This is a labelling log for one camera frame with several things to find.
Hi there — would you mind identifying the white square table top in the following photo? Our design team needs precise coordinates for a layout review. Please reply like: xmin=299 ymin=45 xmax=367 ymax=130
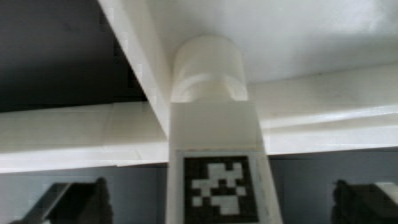
xmin=99 ymin=0 xmax=398 ymax=130

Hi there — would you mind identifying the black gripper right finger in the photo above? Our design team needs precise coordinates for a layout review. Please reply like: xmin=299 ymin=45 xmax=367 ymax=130
xmin=331 ymin=180 xmax=398 ymax=224

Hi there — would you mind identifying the white table leg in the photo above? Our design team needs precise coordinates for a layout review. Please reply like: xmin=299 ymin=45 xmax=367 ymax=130
xmin=166 ymin=36 xmax=283 ymax=224

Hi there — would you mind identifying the white U-shaped obstacle fence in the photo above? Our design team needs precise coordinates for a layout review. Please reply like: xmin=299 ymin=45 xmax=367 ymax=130
xmin=0 ymin=103 xmax=398 ymax=174

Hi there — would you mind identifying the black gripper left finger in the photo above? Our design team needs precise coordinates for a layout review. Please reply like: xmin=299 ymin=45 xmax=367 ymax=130
xmin=12 ymin=177 xmax=115 ymax=224

